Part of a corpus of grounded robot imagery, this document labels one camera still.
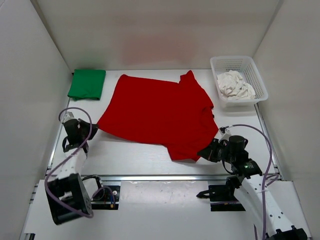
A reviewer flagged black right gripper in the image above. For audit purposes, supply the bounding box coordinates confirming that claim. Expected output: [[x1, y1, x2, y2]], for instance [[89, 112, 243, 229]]
[[196, 138, 235, 164]]

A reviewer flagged green t shirt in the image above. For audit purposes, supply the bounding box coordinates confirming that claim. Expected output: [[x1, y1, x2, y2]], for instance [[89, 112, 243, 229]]
[[67, 69, 106, 101]]

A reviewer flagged red t shirt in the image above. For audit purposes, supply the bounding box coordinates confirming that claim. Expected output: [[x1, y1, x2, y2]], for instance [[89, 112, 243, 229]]
[[97, 70, 219, 161]]

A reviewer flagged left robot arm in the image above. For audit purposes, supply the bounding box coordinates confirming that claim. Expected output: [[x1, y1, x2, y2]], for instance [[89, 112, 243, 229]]
[[45, 116, 105, 225]]

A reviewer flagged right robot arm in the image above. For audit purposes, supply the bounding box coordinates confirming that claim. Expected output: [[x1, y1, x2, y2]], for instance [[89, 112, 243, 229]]
[[197, 135, 308, 240]]

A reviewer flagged white cloth in basket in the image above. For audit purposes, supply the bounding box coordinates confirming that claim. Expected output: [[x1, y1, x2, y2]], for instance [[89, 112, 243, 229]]
[[217, 70, 256, 101]]

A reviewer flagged white plastic basket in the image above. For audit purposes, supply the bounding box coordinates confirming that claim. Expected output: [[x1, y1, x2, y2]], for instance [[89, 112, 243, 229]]
[[210, 55, 269, 108]]

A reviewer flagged aluminium table edge rail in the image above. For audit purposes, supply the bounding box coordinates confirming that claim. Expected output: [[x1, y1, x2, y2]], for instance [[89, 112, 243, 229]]
[[44, 174, 280, 183]]

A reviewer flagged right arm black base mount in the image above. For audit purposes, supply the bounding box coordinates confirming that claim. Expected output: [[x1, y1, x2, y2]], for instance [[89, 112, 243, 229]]
[[196, 176, 245, 212]]

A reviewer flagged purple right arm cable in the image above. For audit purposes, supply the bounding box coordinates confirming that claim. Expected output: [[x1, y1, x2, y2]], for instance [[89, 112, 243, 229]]
[[218, 124, 280, 240]]

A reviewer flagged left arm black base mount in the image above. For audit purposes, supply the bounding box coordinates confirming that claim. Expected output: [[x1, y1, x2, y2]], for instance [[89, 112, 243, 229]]
[[81, 175, 121, 211]]

